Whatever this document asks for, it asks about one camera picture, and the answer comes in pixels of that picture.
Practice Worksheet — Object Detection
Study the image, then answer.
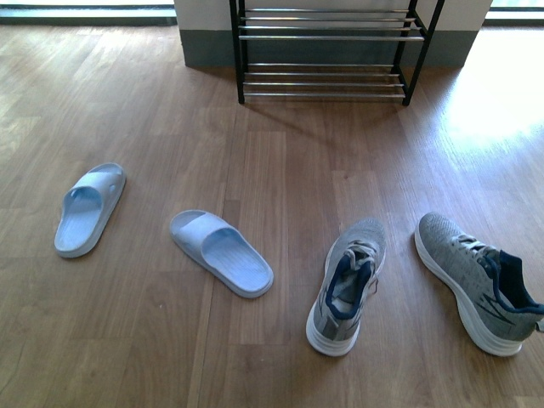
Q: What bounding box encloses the light blue slipper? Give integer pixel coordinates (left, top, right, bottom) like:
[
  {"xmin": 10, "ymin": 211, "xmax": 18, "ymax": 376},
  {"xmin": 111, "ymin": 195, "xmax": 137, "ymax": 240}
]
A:
[
  {"xmin": 170, "ymin": 210, "xmax": 274, "ymax": 298},
  {"xmin": 54, "ymin": 162, "xmax": 127, "ymax": 258}
]

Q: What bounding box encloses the grey sneaker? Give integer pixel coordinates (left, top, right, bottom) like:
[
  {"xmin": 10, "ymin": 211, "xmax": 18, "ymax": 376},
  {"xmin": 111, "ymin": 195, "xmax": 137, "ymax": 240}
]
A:
[
  {"xmin": 306, "ymin": 218, "xmax": 386, "ymax": 357},
  {"xmin": 414, "ymin": 212, "xmax": 543, "ymax": 357}
]

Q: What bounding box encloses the black metal shoe rack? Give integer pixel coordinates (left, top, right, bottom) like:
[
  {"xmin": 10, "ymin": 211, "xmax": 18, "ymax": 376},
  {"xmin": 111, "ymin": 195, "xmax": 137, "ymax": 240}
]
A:
[{"xmin": 229, "ymin": 1, "xmax": 445, "ymax": 106}]

